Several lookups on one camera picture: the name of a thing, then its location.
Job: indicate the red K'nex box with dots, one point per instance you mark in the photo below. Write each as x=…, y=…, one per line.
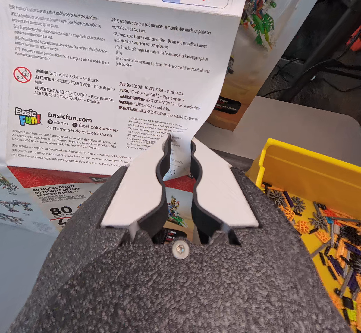
x=248, y=79

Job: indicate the grey desk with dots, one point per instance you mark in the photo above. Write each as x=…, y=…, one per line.
x=293, y=121

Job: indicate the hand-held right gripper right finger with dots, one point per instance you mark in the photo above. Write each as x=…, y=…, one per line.
x=228, y=197

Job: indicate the printed instruction sheet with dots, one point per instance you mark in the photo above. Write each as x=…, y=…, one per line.
x=84, y=57

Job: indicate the pile of toy pieces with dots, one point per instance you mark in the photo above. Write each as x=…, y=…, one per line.
x=333, y=237

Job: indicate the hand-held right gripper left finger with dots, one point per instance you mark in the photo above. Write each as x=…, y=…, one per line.
x=132, y=197

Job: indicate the yellow plastic bin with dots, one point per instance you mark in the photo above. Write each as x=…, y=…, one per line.
x=304, y=169

